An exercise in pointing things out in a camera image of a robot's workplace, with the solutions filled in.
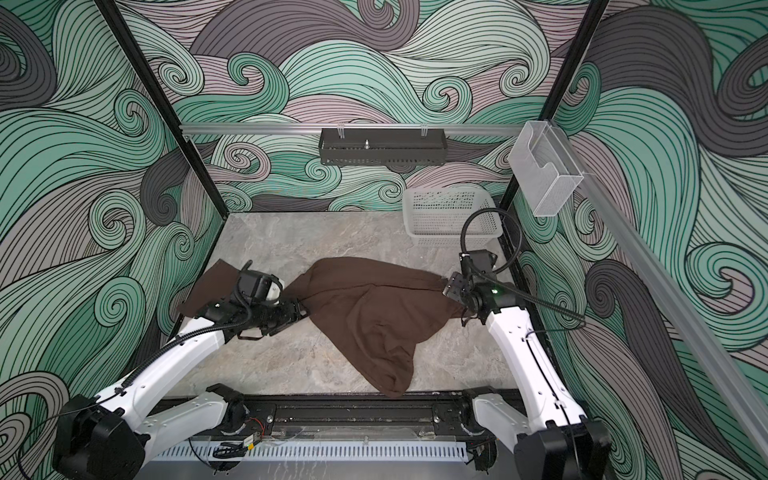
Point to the black perforated metal tray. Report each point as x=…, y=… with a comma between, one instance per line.
x=385, y=147

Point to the black frame post left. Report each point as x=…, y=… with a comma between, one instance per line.
x=130, y=47

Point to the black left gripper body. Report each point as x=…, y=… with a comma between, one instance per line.
x=275, y=317

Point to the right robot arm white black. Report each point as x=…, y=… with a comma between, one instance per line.
x=553, y=438

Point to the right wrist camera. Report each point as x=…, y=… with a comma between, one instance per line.
x=478, y=262

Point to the aluminium rail wall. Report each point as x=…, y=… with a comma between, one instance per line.
x=276, y=128
x=737, y=392

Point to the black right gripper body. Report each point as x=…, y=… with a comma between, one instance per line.
x=461, y=290

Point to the clear acrylic wall holder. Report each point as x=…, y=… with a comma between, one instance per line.
x=544, y=163

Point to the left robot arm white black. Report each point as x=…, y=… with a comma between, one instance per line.
x=115, y=433

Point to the black frame post right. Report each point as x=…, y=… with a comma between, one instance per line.
x=574, y=55

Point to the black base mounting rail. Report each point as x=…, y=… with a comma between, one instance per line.
x=439, y=412

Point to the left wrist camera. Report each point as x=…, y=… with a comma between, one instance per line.
x=258, y=288

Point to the white plastic laundry basket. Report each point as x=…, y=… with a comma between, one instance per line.
x=434, y=217

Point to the white slotted cable duct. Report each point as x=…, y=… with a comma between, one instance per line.
x=356, y=451

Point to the black frame post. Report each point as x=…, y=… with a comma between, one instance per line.
x=574, y=55
x=130, y=47

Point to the aluminium rail back wall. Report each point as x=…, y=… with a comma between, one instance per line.
x=276, y=128

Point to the aluminium rail right wall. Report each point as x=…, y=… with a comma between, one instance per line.
x=737, y=392

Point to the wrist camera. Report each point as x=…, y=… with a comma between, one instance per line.
x=258, y=288
x=478, y=262

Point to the brown trousers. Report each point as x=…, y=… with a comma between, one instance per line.
x=375, y=313

